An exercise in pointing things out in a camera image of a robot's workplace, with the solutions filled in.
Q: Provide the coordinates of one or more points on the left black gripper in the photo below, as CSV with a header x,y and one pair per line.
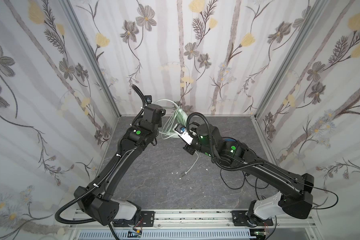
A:
x,y
156,132

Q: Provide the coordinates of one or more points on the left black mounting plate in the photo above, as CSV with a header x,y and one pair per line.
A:
x,y
147,219

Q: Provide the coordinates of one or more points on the left black corrugated conduit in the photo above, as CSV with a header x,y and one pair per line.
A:
x,y
95,200

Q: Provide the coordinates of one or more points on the black mounting plate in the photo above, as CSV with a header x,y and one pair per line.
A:
x,y
241,219
147,219

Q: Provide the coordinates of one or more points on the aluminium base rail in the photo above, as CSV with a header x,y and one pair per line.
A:
x,y
218,219

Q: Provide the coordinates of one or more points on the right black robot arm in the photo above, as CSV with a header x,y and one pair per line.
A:
x,y
294,196

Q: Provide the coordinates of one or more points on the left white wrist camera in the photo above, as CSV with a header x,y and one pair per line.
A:
x,y
148,99

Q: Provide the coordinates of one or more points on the white slotted cable duct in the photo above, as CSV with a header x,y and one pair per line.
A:
x,y
195,234

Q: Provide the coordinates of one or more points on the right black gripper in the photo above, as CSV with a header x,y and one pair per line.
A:
x,y
189,149

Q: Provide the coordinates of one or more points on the black blue headphones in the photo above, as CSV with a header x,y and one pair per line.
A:
x,y
229,139

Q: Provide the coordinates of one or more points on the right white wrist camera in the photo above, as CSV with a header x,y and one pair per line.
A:
x,y
183,133

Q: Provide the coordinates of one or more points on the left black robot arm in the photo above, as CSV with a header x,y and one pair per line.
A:
x,y
151,114

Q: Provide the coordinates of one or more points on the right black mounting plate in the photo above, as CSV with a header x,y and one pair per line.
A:
x,y
241,219

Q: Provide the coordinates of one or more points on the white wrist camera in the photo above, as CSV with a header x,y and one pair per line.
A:
x,y
148,99
183,133

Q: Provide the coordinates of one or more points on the green white headphones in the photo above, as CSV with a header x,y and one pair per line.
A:
x,y
177,116

